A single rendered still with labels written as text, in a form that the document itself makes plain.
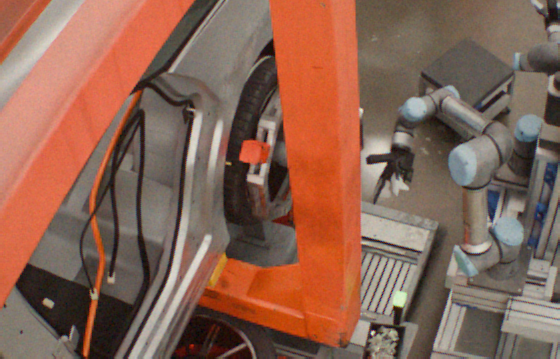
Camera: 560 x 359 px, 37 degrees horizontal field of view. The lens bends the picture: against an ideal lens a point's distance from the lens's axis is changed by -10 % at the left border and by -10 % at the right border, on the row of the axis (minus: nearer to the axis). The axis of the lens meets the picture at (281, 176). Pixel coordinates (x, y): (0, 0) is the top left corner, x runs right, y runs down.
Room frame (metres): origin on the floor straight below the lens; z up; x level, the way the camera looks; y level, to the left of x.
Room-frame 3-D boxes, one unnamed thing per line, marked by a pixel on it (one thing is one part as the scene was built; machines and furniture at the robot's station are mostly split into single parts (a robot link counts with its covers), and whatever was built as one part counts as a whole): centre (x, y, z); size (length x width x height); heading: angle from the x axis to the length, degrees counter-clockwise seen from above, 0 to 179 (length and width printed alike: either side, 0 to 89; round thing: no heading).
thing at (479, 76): (3.10, -1.01, 0.17); 0.43 x 0.36 x 0.34; 126
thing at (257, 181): (2.29, -0.03, 0.85); 0.54 x 0.07 x 0.54; 153
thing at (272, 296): (1.82, 0.17, 0.69); 0.52 x 0.17 x 0.35; 63
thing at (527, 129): (2.10, -0.97, 0.98); 0.13 x 0.12 x 0.14; 79
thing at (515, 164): (2.10, -0.96, 0.87); 0.15 x 0.15 x 0.10
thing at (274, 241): (2.37, 0.12, 0.32); 0.40 x 0.30 x 0.28; 153
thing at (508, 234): (1.65, -0.75, 0.98); 0.13 x 0.12 x 0.14; 111
